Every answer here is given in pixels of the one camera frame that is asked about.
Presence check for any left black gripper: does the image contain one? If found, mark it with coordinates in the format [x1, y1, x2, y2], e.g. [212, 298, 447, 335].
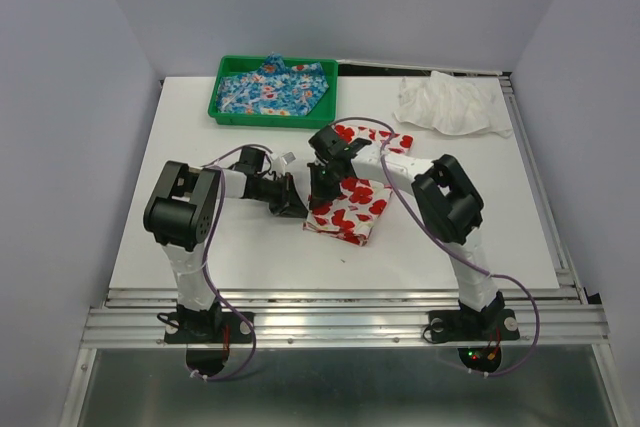
[249, 172, 309, 219]

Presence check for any red poppy white skirt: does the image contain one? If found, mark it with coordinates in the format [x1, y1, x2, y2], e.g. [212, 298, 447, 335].
[303, 122, 414, 246]

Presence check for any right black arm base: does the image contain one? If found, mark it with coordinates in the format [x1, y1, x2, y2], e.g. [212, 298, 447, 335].
[423, 308, 520, 344]

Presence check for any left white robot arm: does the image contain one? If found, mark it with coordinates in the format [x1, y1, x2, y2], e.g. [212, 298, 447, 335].
[143, 144, 308, 341]

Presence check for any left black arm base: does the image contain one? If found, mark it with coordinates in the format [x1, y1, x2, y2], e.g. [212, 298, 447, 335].
[156, 305, 252, 346]

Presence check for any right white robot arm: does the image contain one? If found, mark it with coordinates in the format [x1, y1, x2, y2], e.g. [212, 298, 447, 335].
[309, 126, 505, 343]

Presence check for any green plastic tray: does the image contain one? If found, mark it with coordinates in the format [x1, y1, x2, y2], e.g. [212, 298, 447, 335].
[208, 54, 339, 129]

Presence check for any blue floral skirt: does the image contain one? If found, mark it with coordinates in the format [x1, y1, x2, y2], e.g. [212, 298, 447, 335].
[214, 53, 329, 117]

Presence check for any white crumpled skirt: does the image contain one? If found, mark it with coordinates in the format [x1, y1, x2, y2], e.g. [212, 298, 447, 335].
[393, 71, 513, 138]

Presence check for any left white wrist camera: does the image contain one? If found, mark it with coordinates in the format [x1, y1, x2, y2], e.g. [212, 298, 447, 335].
[270, 152, 296, 172]

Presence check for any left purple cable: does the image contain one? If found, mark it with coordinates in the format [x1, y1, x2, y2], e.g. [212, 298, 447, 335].
[189, 143, 281, 382]

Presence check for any purple cable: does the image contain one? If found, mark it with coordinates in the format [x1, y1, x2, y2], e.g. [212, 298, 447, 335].
[332, 118, 539, 379]
[189, 143, 281, 382]

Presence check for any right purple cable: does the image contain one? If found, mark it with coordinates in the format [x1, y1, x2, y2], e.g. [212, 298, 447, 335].
[332, 118, 539, 379]

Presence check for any aluminium rail frame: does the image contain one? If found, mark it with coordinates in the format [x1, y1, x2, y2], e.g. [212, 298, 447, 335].
[61, 75, 633, 426]

